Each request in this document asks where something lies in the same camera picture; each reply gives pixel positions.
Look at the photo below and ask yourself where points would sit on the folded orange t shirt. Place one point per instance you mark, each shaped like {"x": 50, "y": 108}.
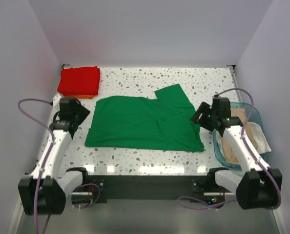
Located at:
{"x": 83, "y": 96}

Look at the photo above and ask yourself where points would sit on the green t shirt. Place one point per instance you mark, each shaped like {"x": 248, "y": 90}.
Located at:
{"x": 162, "y": 123}

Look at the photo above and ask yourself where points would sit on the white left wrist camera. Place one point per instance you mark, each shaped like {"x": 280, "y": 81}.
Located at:
{"x": 56, "y": 100}

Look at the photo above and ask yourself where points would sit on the white t shirt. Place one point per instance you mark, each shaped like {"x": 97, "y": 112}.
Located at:
{"x": 262, "y": 145}

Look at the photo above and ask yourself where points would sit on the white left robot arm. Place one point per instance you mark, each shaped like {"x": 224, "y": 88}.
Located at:
{"x": 43, "y": 191}

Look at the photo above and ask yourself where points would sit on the folded red t shirt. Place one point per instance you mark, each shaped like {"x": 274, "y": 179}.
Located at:
{"x": 79, "y": 81}

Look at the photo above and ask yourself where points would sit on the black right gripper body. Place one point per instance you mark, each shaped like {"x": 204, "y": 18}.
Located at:
{"x": 215, "y": 116}

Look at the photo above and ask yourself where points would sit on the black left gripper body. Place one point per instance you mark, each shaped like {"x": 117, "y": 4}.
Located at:
{"x": 81, "y": 113}

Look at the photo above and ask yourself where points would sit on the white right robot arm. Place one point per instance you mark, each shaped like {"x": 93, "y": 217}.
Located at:
{"x": 260, "y": 186}

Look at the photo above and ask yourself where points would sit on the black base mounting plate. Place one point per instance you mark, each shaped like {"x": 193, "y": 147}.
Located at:
{"x": 150, "y": 187}

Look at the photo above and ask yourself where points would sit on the beige t shirt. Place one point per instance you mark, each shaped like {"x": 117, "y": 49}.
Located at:
{"x": 226, "y": 150}

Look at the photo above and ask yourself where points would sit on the clear blue plastic bin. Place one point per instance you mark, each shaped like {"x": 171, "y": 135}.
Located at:
{"x": 255, "y": 117}

